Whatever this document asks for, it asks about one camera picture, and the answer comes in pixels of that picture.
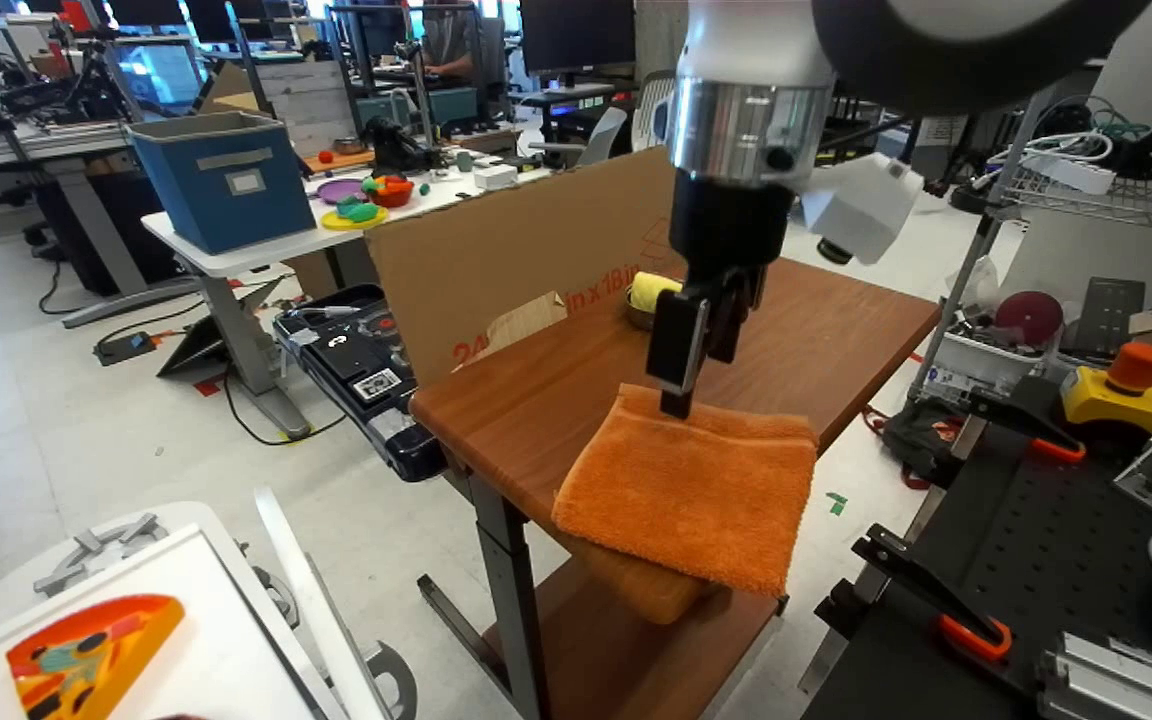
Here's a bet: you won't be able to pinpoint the white angular housing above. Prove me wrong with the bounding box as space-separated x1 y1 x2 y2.
794 149 927 270

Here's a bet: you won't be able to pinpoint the black rectangular panel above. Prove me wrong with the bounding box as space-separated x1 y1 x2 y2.
1063 272 1149 363

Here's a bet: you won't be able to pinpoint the yellow striped plush toy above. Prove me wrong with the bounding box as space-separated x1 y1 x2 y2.
626 270 689 320

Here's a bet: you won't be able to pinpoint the colourful plastic toys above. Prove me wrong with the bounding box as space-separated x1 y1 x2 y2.
313 169 420 240

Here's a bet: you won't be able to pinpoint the white side table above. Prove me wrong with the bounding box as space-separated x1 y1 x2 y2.
0 496 420 720

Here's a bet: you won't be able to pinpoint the yellow emergency stop box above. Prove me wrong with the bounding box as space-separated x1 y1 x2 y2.
1059 342 1152 441

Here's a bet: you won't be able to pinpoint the black metal table frame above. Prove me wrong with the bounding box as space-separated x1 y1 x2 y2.
412 451 790 720

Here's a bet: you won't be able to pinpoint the orange triangular toy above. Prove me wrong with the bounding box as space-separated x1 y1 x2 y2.
3 594 186 720

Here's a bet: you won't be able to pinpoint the black flat case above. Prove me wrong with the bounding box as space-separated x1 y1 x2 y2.
270 281 448 483

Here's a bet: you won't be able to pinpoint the orange terry cloth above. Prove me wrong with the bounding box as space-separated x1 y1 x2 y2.
548 379 825 628

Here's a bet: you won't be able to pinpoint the computer monitor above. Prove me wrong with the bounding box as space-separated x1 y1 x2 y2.
103 38 212 121

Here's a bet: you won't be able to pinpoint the white power strip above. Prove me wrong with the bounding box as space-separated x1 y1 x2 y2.
1014 141 1123 201

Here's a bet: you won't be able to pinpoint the brown cardboard panel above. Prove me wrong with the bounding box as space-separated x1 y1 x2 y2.
365 144 680 391

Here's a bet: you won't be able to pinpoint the black perforated breadboard table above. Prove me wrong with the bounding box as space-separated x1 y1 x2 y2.
799 404 1152 720

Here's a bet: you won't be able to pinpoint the white office desk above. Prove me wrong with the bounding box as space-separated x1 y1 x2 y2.
134 157 550 446

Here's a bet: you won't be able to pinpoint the gray plastic bracket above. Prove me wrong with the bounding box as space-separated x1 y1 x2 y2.
29 511 168 600

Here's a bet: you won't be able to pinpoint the red round disc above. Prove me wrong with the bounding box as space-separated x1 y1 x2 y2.
991 288 1068 356

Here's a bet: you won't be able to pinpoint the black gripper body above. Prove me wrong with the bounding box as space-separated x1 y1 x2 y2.
663 171 794 294

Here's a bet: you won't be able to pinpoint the orange handled bar clamp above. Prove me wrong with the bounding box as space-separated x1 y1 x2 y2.
850 522 1021 674
883 398 1092 471

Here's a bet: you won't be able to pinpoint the blue storage box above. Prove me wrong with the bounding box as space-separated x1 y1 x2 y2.
128 107 318 256

